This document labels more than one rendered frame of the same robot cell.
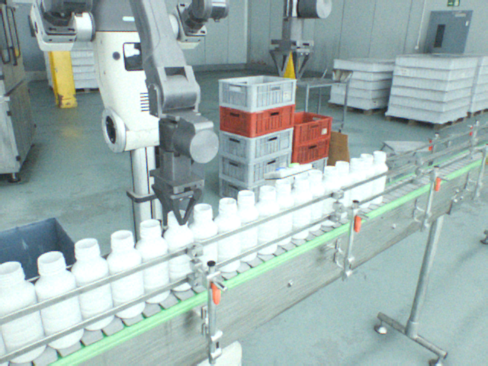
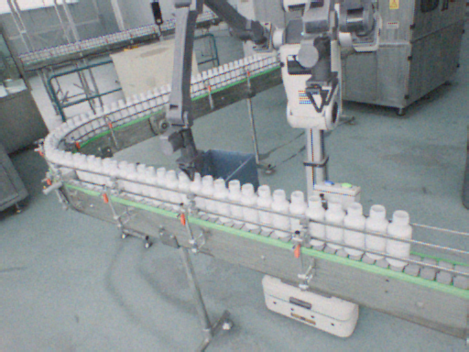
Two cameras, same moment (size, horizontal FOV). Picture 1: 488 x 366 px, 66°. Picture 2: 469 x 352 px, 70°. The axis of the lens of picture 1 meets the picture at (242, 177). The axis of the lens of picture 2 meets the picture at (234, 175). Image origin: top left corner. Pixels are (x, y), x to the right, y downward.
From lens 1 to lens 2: 118 cm
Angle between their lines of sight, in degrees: 69
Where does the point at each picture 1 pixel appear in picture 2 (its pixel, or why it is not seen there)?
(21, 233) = (239, 156)
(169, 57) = (173, 99)
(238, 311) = (223, 245)
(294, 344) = not seen: outside the picture
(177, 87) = (171, 115)
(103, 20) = (288, 36)
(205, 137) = (165, 143)
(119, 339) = (165, 214)
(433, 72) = not seen: outside the picture
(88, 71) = not seen: outside the picture
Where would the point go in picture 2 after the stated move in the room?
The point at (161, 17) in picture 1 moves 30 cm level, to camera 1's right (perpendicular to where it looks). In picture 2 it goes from (176, 78) to (194, 98)
